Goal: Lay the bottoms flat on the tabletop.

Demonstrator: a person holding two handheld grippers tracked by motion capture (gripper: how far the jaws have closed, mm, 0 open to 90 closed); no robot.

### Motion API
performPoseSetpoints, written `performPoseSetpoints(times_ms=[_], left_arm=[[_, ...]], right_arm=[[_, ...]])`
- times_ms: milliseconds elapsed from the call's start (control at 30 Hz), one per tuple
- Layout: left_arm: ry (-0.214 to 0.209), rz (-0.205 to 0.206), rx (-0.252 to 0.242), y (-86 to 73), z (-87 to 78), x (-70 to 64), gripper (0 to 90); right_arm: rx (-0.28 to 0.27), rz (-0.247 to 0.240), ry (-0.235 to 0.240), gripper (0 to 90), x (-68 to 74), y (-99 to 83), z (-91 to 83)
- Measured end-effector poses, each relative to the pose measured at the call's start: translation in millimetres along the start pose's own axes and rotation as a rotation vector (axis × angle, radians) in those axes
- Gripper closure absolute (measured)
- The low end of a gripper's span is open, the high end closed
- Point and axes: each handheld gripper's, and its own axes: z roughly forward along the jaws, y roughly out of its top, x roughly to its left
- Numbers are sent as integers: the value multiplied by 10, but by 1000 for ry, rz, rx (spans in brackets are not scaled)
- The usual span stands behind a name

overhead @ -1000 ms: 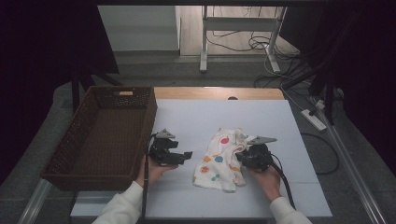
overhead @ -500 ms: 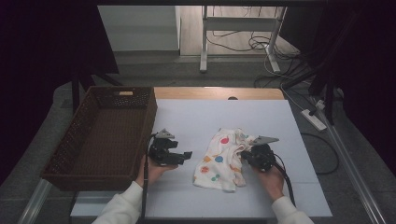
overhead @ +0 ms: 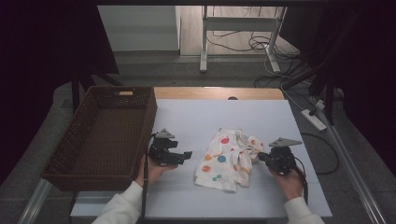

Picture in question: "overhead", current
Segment person's right hand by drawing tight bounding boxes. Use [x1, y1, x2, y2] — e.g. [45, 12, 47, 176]
[266, 166, 306, 202]

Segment white power strip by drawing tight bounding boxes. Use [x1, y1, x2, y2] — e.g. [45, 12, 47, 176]
[300, 108, 328, 132]

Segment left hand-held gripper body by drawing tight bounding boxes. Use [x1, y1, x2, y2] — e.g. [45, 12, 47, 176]
[148, 128, 185, 166]

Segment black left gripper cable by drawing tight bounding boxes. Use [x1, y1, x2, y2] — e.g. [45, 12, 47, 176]
[139, 133, 157, 224]

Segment aluminium rail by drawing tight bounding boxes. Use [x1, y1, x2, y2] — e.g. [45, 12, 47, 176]
[323, 115, 388, 224]
[17, 178, 52, 224]

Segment person's left hand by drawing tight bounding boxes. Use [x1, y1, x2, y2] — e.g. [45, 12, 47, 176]
[134, 155, 179, 188]

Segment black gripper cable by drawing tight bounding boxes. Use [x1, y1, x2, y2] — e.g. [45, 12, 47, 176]
[292, 156, 309, 205]
[139, 133, 157, 224]

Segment white cabinet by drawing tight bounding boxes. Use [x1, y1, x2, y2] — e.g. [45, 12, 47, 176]
[96, 5, 181, 52]

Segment white metal desk frame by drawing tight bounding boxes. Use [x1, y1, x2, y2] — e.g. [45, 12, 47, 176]
[199, 5, 288, 75]

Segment tangle of floor cables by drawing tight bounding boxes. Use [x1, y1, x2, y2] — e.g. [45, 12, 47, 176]
[206, 6, 312, 89]

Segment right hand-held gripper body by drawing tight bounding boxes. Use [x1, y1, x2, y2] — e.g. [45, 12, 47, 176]
[263, 137, 304, 175]

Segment white fruit-print pants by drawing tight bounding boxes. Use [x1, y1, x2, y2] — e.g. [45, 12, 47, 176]
[193, 127, 265, 193]

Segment brown woven basket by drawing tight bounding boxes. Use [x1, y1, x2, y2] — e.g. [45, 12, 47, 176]
[40, 86, 158, 191]

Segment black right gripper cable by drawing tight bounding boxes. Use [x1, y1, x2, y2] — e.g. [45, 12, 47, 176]
[292, 156, 309, 205]

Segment dark curtain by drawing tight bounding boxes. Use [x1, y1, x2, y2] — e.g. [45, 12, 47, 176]
[0, 0, 120, 188]
[279, 0, 396, 175]

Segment black metal stand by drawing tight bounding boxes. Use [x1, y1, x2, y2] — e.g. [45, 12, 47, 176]
[281, 12, 359, 126]
[69, 69, 124, 113]

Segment black looped floor cable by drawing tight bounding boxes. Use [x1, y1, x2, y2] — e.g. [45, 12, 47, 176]
[300, 132, 340, 175]

